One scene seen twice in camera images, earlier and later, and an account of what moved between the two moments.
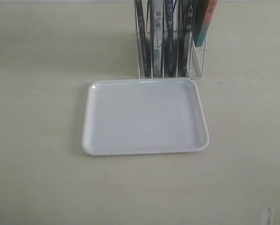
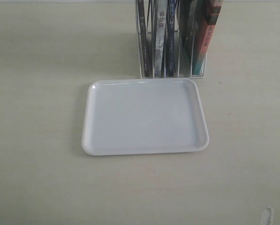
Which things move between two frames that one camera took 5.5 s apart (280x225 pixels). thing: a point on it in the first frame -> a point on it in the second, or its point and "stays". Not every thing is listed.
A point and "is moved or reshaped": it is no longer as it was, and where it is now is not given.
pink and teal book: x=205 y=10 is moved or reshaped
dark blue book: x=170 y=21 stays
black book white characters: x=188 y=18 is moved or reshaped
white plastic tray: x=135 y=116 stays
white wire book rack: x=171 y=36 stays
